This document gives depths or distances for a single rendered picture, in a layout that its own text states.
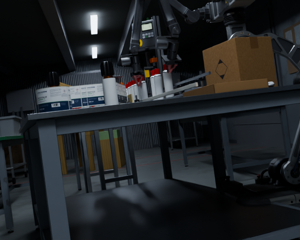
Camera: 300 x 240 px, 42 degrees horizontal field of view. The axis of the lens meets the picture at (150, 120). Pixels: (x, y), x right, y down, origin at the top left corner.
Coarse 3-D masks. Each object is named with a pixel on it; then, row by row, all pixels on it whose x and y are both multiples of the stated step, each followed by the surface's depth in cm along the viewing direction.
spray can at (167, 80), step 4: (164, 64) 231; (164, 68) 231; (164, 72) 230; (164, 76) 230; (168, 76) 230; (164, 80) 231; (168, 80) 230; (164, 84) 231; (168, 84) 230; (172, 84) 231; (168, 88) 230; (172, 88) 231; (168, 96) 230; (172, 96) 230
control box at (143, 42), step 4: (148, 20) 276; (152, 20) 274; (132, 24) 278; (152, 24) 274; (140, 32) 277; (144, 32) 276; (140, 36) 277; (140, 40) 277; (144, 40) 276; (148, 40) 275; (152, 40) 274; (140, 44) 277; (144, 44) 276; (148, 44) 275; (152, 44) 275; (140, 48) 278; (144, 48) 278; (148, 48) 280; (152, 48) 282
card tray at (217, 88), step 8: (248, 80) 160; (256, 80) 162; (264, 80) 163; (200, 88) 166; (208, 88) 159; (216, 88) 155; (224, 88) 156; (232, 88) 158; (240, 88) 159; (248, 88) 160; (256, 88) 162; (184, 96) 182
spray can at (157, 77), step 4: (156, 72) 246; (156, 76) 245; (160, 76) 245; (156, 80) 245; (160, 80) 245; (156, 84) 245; (160, 84) 245; (156, 88) 245; (160, 88) 245; (156, 92) 246; (160, 92) 245
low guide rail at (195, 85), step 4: (192, 84) 191; (196, 84) 188; (180, 88) 205; (184, 88) 200; (188, 88) 196; (164, 92) 227; (168, 92) 221; (172, 92) 215; (176, 92) 212; (152, 96) 246; (156, 96) 240; (160, 96) 233; (144, 100) 261; (148, 100) 254
